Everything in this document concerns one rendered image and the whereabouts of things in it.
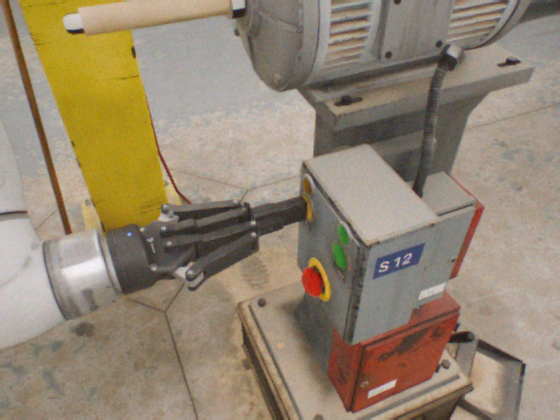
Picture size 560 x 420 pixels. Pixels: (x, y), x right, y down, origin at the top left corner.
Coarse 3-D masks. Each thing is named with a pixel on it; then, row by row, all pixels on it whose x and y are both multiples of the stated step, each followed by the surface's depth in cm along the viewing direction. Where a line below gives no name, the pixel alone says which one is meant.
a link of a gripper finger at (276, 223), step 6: (276, 216) 59; (258, 222) 58; (264, 222) 58; (270, 222) 58; (276, 222) 58; (282, 222) 58; (258, 228) 57; (264, 228) 58; (270, 228) 58; (276, 228) 59; (264, 234) 58; (258, 240) 56; (252, 246) 56; (258, 246) 57
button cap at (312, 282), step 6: (306, 270) 64; (312, 270) 63; (306, 276) 63; (312, 276) 63; (318, 276) 64; (306, 282) 64; (312, 282) 63; (318, 282) 63; (306, 288) 64; (312, 288) 63; (318, 288) 63; (312, 294) 64; (318, 294) 63
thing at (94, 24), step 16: (144, 0) 59; (160, 0) 59; (176, 0) 60; (192, 0) 60; (208, 0) 61; (224, 0) 62; (80, 16) 57; (96, 16) 57; (112, 16) 58; (128, 16) 58; (144, 16) 59; (160, 16) 60; (176, 16) 60; (192, 16) 61; (208, 16) 62; (96, 32) 58
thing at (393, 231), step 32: (320, 160) 60; (352, 160) 60; (320, 192) 57; (352, 192) 56; (384, 192) 56; (320, 224) 59; (352, 224) 52; (384, 224) 52; (416, 224) 52; (320, 256) 62; (352, 256) 53; (384, 256) 52; (416, 256) 55; (352, 288) 56; (384, 288) 57; (416, 288) 60; (352, 320) 59; (384, 320) 62
